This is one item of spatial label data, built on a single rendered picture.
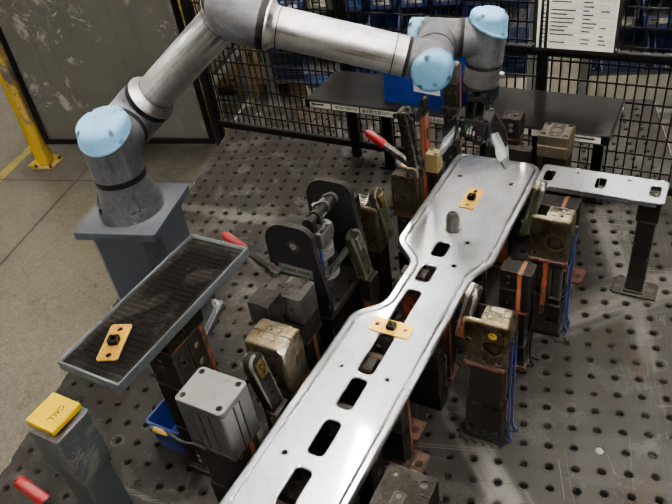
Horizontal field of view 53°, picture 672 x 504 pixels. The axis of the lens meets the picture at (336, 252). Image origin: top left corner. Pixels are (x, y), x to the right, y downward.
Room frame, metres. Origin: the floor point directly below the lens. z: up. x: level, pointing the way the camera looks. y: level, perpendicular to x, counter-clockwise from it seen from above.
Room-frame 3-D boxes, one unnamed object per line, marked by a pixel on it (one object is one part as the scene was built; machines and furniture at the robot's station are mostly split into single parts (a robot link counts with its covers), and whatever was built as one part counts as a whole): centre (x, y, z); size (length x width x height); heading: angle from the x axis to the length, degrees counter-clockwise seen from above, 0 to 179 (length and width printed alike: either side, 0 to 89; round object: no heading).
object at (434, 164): (1.46, -0.28, 0.88); 0.04 x 0.04 x 0.36; 57
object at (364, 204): (1.29, -0.08, 0.88); 0.11 x 0.09 x 0.37; 57
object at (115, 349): (0.84, 0.39, 1.17); 0.08 x 0.04 x 0.01; 171
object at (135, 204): (1.36, 0.45, 1.15); 0.15 x 0.15 x 0.10
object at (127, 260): (1.36, 0.45, 0.90); 0.21 x 0.21 x 0.40; 73
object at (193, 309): (0.93, 0.32, 1.16); 0.37 x 0.14 x 0.02; 147
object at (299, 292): (1.02, 0.10, 0.89); 0.13 x 0.11 x 0.38; 57
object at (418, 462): (0.87, -0.04, 0.84); 0.17 x 0.06 x 0.29; 57
